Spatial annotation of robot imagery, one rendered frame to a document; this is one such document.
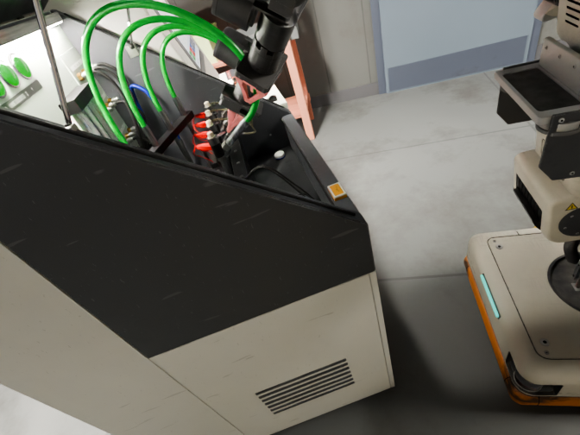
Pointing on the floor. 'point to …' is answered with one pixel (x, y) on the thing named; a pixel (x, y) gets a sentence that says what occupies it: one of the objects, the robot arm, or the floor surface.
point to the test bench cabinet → (290, 360)
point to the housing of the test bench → (87, 362)
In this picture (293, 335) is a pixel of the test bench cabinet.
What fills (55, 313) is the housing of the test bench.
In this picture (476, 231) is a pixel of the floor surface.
